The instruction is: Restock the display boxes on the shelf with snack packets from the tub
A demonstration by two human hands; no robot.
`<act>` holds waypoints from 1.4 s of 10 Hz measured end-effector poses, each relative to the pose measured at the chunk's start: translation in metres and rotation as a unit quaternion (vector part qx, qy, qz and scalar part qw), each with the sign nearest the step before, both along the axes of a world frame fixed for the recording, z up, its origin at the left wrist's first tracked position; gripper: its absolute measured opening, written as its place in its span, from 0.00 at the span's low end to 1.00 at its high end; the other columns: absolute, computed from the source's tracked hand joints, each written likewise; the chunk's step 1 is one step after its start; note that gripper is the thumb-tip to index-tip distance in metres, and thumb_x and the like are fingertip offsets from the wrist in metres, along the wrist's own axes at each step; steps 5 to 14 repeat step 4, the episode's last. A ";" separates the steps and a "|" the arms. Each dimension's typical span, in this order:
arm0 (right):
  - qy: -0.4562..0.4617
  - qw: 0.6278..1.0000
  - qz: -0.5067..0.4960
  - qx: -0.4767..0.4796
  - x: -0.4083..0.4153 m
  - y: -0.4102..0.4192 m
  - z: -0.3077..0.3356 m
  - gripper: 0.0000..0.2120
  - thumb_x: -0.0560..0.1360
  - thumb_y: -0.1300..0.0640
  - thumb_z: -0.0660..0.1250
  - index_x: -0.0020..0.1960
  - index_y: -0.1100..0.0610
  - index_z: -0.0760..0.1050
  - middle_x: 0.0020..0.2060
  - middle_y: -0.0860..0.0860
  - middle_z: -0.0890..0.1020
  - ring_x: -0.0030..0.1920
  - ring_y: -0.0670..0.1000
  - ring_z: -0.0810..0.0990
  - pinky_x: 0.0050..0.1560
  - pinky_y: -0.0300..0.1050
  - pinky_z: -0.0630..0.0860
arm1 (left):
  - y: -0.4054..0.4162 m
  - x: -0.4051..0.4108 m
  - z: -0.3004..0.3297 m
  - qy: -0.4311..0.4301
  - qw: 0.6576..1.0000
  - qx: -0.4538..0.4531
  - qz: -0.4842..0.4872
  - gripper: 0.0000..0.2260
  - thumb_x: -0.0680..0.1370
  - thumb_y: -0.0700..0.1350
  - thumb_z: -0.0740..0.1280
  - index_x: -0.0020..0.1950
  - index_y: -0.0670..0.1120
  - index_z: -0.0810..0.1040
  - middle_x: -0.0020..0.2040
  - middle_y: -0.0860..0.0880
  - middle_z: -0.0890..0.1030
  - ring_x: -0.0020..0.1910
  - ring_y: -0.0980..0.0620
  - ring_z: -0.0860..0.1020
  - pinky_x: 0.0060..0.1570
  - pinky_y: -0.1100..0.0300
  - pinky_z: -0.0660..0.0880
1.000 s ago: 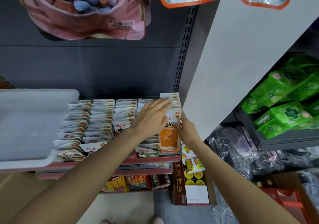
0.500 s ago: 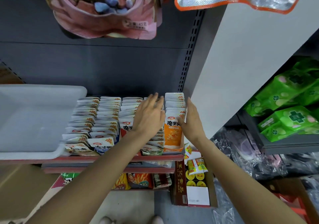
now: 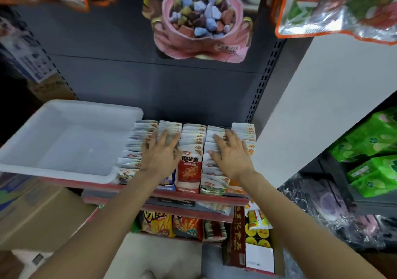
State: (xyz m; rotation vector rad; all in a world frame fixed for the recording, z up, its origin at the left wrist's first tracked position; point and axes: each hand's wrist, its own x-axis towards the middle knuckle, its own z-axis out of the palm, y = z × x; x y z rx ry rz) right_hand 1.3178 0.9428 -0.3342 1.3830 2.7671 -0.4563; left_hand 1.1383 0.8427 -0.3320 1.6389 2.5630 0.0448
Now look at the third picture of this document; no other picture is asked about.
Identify person's right hand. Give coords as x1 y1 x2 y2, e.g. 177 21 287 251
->
210 129 256 184

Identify person's left hand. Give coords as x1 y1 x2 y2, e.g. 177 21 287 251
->
139 129 184 180

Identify green display box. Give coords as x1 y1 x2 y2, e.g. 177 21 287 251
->
200 126 232 197

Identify gold display box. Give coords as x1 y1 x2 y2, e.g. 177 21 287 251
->
117 119 160 185

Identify blue display box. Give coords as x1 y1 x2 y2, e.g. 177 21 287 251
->
155 121 183 191

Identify orange display box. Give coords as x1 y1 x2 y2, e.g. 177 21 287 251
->
225 122 257 197

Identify red display box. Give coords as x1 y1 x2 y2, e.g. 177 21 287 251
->
175 123 207 195

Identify red konjac snack packet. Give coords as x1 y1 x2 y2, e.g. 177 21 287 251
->
176 144 204 193

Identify white plastic bin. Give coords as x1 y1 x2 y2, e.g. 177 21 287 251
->
0 100 145 185

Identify person's left forearm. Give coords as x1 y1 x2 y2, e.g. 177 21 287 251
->
31 172 162 279

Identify person's right forearm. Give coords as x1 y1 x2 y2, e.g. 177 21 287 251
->
242 173 385 279

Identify yellow snack packets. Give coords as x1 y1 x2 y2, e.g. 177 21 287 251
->
245 209 274 247

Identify plain brown cardboard carton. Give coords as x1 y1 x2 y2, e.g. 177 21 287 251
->
28 74 78 103

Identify blue print cardboard carton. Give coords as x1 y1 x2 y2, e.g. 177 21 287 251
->
0 173 94 252

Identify white blue carton box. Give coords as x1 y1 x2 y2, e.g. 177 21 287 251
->
0 18 58 83

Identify orange-edged clear candy bag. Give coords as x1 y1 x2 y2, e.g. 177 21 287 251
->
267 0 397 46

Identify row of orange chip bags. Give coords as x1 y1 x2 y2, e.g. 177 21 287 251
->
133 209 228 242

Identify dark red white-label carton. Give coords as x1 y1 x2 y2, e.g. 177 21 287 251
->
223 206 285 277

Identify black plastic wrapped bundle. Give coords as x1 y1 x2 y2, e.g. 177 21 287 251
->
279 173 397 252

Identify hanging pink candy bag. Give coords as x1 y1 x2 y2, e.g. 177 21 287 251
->
151 0 254 64

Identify stack of green packs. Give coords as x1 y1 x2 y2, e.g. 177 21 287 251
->
330 108 397 199

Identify white pink carton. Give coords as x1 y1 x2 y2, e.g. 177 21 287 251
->
12 248 57 270

